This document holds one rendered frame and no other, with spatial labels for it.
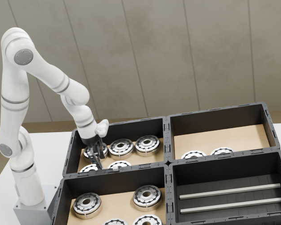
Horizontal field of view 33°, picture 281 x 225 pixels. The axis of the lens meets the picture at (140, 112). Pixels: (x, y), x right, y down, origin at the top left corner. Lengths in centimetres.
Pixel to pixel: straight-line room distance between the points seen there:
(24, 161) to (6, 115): 24
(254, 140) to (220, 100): 155
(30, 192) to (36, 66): 57
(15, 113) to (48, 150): 73
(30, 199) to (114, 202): 35
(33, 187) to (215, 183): 69
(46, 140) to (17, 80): 87
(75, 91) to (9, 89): 23
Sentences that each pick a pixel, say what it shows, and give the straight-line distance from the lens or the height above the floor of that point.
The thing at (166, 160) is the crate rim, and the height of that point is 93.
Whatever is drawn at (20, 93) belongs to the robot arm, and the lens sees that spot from 159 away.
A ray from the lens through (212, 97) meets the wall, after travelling 343.
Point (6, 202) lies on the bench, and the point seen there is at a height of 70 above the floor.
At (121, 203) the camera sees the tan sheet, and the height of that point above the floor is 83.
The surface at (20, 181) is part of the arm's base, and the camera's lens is 185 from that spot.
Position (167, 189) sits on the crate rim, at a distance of 160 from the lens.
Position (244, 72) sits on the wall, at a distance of 330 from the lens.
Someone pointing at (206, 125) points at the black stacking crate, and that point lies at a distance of 196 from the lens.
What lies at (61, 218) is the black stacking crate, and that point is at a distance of 169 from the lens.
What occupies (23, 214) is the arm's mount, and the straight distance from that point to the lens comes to 195.
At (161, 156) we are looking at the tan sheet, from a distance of 189.
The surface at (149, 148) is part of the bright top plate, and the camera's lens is 190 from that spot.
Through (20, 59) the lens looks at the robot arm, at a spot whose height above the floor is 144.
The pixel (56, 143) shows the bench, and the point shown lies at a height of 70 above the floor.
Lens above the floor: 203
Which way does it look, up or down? 34 degrees down
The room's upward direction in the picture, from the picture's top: 13 degrees counter-clockwise
